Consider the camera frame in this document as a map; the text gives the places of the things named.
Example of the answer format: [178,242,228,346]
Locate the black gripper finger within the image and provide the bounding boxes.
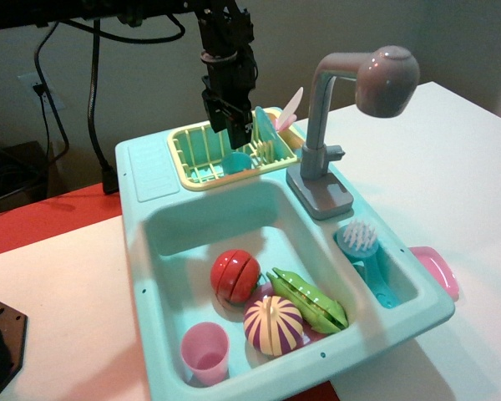
[226,110,253,150]
[202,90,232,133]

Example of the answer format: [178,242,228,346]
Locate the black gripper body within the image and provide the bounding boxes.
[200,44,258,111]

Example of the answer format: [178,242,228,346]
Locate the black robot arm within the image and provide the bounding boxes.
[0,1,258,149]

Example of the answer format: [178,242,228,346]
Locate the blue plastic cup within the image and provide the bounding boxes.
[220,151,252,175]

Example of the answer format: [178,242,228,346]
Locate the yellow drying rack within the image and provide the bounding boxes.
[168,108,304,191]

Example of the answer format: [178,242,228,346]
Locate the turquoise toy sink unit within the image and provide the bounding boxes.
[115,130,455,400]

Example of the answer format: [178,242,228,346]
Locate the pink plastic cup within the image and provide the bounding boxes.
[180,322,230,386]

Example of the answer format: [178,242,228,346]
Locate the blue plastic plate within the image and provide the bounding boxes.
[251,106,283,165]

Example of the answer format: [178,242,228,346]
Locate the pink plastic utensil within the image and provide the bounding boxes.
[274,87,304,132]

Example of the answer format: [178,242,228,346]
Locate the red toy tomato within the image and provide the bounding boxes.
[210,249,261,304]

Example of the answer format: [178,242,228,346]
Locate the grey toy faucet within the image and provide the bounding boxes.
[286,45,420,221]

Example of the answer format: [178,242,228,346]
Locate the blue dish brush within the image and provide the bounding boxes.
[333,219,400,309]

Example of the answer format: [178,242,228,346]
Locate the purple yellow striped toy vegetable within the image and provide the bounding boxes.
[244,296,303,357]

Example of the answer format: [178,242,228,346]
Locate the green toy pea pod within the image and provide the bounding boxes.
[266,267,349,334]

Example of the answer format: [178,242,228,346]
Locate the brown cardboard box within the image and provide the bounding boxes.
[0,141,67,213]

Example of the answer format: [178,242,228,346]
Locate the pink plastic tray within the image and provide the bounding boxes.
[409,246,460,302]

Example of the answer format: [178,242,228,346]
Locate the black gooseneck clamp mount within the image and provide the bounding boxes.
[87,16,120,196]

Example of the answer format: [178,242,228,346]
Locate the black power cable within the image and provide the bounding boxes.
[33,20,70,168]

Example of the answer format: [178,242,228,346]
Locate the white wall outlet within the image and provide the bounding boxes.
[18,72,66,114]

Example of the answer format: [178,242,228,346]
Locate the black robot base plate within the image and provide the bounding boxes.
[0,302,28,393]

